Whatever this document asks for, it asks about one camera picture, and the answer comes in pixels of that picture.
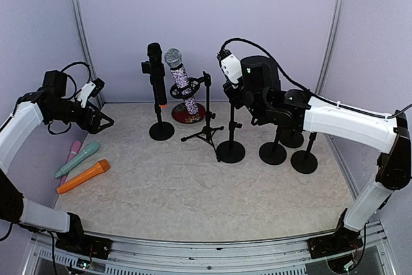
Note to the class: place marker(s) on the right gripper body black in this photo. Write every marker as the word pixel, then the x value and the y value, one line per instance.
pixel 247 96

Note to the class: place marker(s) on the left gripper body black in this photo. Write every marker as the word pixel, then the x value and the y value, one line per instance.
pixel 82 120

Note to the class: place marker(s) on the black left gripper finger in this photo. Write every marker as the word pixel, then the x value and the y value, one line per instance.
pixel 102 121
pixel 96 103

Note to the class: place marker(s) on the pink toy microphone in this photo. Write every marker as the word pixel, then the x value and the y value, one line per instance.
pixel 75 148

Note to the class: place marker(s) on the teal toy microphone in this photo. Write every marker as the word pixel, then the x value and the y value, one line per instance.
pixel 83 154

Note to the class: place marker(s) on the orange toy microphone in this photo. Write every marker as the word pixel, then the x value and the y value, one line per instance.
pixel 99 168

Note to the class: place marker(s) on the black round-base mic stand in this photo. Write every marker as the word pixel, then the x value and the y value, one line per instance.
pixel 161 130

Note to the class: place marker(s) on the black stand for orange mic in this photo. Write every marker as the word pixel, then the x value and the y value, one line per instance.
pixel 273 153

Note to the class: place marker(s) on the black microphone orange tip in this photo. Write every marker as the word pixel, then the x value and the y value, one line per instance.
pixel 157 70

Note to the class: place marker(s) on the black stand for teal mic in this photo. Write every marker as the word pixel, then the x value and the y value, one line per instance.
pixel 304 161

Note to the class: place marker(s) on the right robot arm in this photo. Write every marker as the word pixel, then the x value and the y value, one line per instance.
pixel 253 82

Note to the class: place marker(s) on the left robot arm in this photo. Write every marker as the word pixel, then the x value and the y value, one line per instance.
pixel 44 106

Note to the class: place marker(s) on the black tripod mic stand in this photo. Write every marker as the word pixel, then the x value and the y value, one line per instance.
pixel 207 132

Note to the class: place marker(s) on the glitter silver-head microphone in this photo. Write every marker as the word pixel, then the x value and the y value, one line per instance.
pixel 173 58

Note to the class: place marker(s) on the red floral plate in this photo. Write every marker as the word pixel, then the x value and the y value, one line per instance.
pixel 180 114

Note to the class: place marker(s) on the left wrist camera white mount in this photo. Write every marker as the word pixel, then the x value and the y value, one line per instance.
pixel 90 89

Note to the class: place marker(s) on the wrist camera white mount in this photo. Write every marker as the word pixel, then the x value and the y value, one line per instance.
pixel 90 89
pixel 230 66

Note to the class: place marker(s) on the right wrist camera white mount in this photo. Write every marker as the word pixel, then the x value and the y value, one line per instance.
pixel 230 66

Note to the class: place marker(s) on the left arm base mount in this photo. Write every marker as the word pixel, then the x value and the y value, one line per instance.
pixel 87 245

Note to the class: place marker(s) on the aluminium frame post left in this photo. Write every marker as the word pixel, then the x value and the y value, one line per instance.
pixel 81 34

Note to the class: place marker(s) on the aluminium frame post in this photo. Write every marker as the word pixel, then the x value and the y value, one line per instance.
pixel 330 46
pixel 81 34

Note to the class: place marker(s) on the aluminium frame post right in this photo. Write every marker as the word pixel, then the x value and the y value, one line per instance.
pixel 330 46

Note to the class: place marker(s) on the aluminium front rail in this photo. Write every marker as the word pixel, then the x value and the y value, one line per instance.
pixel 137 256

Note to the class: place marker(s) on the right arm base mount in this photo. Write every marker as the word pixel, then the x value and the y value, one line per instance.
pixel 331 244

